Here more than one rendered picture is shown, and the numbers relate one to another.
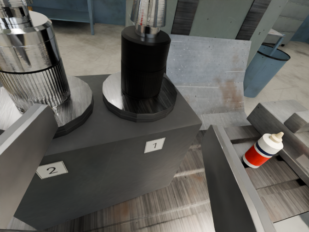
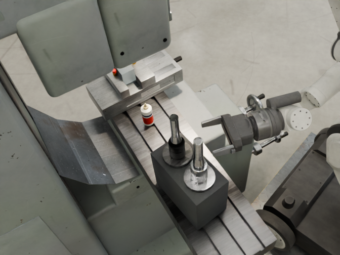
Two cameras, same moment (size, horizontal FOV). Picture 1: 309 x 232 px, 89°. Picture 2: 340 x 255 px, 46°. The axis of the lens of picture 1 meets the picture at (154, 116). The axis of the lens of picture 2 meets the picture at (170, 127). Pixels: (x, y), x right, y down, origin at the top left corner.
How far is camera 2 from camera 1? 1.11 m
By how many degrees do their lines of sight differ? 56
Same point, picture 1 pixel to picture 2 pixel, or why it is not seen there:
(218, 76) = (63, 139)
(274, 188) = (161, 111)
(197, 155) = not seen: hidden behind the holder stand
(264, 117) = (113, 108)
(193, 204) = not seen: hidden behind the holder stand
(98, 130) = not seen: hidden behind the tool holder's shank
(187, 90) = (87, 166)
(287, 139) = (130, 98)
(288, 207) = (172, 107)
